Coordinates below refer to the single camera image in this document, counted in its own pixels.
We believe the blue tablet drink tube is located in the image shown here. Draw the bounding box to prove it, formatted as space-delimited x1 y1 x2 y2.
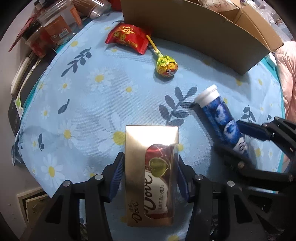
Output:
195 84 249 158

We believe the gold Dove chocolate box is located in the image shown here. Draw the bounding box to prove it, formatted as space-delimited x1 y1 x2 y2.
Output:
125 125 179 227

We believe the pink padded jacket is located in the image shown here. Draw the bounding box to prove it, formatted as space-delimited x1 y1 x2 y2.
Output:
275 41 296 122

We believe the large cardboard box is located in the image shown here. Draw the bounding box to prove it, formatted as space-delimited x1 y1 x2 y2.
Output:
121 1 283 75

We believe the yellow wrapped lollipop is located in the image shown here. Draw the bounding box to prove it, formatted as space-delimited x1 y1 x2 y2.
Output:
146 35 178 78

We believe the small red candy packet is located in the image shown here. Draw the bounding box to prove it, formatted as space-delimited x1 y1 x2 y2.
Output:
105 23 152 55

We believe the clear jar brown label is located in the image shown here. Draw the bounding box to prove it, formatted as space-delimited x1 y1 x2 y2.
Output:
25 0 83 57

